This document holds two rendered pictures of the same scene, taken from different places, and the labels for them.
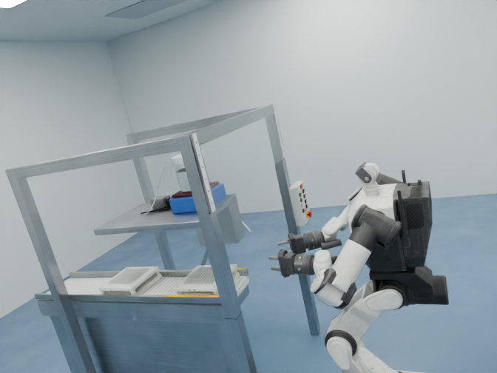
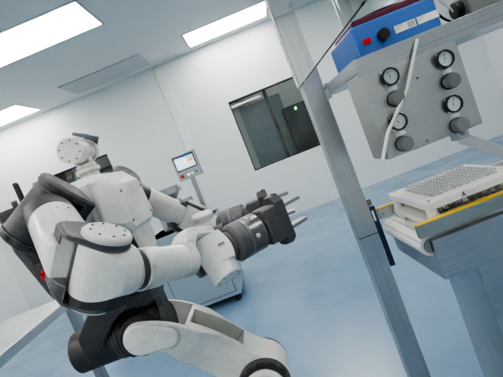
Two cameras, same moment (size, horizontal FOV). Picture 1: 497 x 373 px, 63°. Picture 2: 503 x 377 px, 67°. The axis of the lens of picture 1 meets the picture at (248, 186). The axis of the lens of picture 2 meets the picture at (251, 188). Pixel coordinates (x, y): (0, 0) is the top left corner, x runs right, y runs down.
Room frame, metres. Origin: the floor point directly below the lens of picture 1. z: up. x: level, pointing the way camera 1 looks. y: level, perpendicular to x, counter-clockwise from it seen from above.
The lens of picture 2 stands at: (2.63, -0.55, 1.15)
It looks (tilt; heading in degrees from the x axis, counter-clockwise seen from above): 5 degrees down; 155
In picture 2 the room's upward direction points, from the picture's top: 22 degrees counter-clockwise
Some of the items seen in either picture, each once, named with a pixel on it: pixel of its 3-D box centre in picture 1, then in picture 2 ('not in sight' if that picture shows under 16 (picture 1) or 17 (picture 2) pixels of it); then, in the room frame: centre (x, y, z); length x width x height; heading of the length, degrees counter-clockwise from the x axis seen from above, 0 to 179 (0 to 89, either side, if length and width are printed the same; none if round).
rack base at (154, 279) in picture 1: (132, 286); not in sight; (2.16, 0.77, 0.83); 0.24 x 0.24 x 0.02; 63
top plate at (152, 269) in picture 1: (129, 278); not in sight; (2.16, 0.77, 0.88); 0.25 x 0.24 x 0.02; 153
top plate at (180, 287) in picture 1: (206, 277); (447, 185); (1.93, 0.32, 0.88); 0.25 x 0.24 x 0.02; 154
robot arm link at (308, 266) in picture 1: (320, 265); (216, 233); (1.58, -0.22, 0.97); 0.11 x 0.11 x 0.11; 55
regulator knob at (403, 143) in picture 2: not in sight; (403, 141); (2.04, 0.10, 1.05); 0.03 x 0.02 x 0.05; 64
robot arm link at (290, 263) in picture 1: (293, 263); (252, 215); (1.63, -0.12, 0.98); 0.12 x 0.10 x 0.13; 55
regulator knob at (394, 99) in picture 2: not in sight; (395, 96); (2.04, 0.12, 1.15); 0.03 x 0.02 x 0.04; 64
